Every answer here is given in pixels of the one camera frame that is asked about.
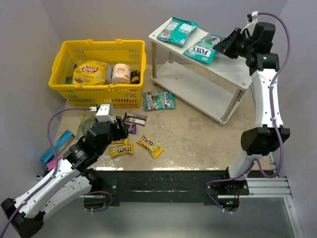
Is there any Fox's mint blossom candy bag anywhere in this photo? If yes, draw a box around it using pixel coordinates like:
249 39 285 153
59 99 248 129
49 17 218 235
183 34 226 64

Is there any yellow m&m's bag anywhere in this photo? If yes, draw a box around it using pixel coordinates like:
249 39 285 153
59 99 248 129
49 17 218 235
109 143 134 158
137 135 163 159
111 138 128 145

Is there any teal candy bag back side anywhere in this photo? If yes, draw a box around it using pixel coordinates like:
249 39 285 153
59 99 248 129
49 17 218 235
157 17 198 47

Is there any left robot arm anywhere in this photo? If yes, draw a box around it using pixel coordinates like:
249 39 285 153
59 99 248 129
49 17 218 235
1 117 128 238

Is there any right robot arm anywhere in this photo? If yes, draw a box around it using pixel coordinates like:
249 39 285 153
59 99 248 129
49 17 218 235
213 22 290 182

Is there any white two-tier shelf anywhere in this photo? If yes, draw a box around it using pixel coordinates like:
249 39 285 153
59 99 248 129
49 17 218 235
149 22 251 126

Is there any purple M&M's bag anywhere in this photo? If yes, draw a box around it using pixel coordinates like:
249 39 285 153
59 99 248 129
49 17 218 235
128 124 137 134

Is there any brown chocolate bar wrapper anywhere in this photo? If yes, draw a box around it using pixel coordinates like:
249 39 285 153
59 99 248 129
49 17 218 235
123 113 147 126

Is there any green round melon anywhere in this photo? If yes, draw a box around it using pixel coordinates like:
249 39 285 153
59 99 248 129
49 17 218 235
76 117 97 139

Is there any blue box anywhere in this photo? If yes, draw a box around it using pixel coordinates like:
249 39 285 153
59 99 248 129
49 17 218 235
40 130 75 164

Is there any black and yellow can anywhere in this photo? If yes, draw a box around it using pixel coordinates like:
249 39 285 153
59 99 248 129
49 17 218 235
130 70 140 84

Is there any pink cylindrical container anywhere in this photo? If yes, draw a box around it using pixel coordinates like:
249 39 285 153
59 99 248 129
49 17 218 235
111 63 131 84

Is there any pink box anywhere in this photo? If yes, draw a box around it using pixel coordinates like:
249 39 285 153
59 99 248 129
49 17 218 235
47 158 56 171

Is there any grey pouch in basket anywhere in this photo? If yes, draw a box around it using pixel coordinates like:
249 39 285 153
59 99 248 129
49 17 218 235
105 64 113 84

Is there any yellow Lays chips bag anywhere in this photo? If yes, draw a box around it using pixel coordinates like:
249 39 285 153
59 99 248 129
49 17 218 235
72 60 108 85

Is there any yellow plastic shopping basket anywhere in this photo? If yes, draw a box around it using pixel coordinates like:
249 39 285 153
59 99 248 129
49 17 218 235
48 39 147 108

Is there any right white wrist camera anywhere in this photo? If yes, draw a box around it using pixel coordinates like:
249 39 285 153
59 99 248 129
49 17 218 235
240 11 259 35

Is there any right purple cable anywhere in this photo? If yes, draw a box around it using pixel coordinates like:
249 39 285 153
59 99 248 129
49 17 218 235
205 11 292 214

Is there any purple cable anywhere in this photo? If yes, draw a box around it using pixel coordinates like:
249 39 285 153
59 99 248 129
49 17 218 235
205 11 292 214
0 106 98 238

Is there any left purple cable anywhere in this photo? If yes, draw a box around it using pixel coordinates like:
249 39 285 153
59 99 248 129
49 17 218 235
0 106 98 238

